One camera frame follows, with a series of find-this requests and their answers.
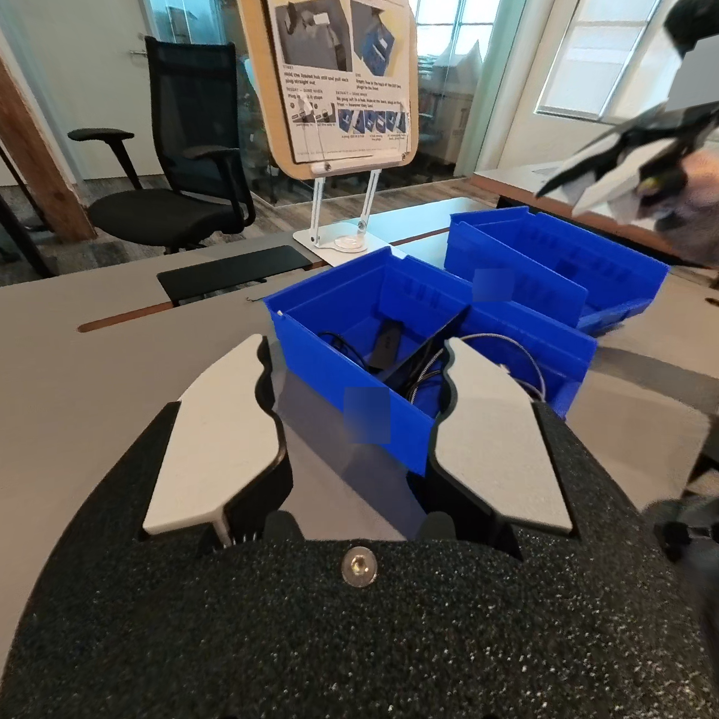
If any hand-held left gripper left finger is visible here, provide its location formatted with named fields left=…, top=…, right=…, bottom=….
left=142, top=334, right=294, bottom=548

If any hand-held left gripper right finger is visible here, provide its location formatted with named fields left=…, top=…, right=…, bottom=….
left=427, top=337, right=575, bottom=536

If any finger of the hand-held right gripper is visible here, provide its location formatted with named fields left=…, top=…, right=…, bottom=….
left=535, top=104, right=695, bottom=197
left=572, top=139, right=685, bottom=220

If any grey braided usb cable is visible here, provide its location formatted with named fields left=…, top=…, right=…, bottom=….
left=403, top=333, right=547, bottom=404

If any blue plastic bin with divider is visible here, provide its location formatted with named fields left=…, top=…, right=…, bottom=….
left=264, top=245, right=597, bottom=474

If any person's right hand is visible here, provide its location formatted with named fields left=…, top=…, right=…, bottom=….
left=665, top=153, right=719, bottom=265

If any wood edged desk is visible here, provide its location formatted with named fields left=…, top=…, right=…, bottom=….
left=471, top=162, right=719, bottom=269

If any window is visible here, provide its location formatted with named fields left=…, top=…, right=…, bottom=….
left=536, top=0, right=666, bottom=120
left=417, top=0, right=503, bottom=57

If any black bin divider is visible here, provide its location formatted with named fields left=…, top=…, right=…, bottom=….
left=383, top=307, right=471, bottom=397

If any cardboard box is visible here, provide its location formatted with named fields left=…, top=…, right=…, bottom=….
left=418, top=39, right=484, bottom=166

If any black desk mat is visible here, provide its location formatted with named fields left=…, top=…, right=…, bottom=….
left=157, top=245, right=313, bottom=307

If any person's dark clothing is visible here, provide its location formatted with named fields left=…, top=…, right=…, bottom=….
left=643, top=413, right=719, bottom=565

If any white board stand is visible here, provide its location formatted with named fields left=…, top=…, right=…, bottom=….
left=292, top=163, right=406, bottom=269

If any printed instruction sheet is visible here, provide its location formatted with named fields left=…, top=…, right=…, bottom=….
left=267, top=0, right=414, bottom=165

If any black office chair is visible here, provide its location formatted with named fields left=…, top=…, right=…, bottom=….
left=67, top=35, right=258, bottom=256

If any wooden instruction board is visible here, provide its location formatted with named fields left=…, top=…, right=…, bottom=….
left=236, top=0, right=420, bottom=182

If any thin black cable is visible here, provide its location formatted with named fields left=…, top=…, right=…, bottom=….
left=396, top=359, right=445, bottom=416

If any black usb cable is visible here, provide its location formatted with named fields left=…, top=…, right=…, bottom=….
left=319, top=319, right=404, bottom=373

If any wooden post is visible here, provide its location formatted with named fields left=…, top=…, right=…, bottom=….
left=0, top=59, right=97, bottom=243

